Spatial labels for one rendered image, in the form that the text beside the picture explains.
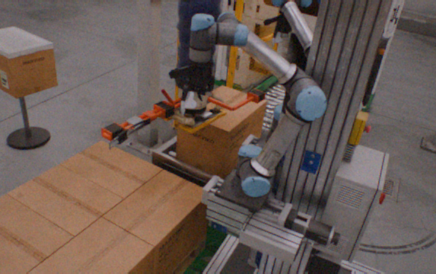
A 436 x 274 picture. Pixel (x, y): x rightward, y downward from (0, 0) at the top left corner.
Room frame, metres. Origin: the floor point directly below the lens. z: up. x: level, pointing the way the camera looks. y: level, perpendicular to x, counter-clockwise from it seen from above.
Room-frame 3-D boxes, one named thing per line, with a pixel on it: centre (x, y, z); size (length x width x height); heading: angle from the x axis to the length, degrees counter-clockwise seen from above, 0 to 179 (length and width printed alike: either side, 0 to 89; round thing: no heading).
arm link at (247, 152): (1.46, -0.13, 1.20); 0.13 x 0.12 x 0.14; 8
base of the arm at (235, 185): (1.47, -0.13, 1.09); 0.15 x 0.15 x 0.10
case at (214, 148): (2.50, 0.03, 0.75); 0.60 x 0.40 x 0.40; 154
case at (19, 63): (3.11, 1.93, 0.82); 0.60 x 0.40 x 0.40; 59
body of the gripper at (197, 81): (1.30, 0.12, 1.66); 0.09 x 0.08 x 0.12; 68
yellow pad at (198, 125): (2.04, 0.14, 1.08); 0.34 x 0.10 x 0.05; 148
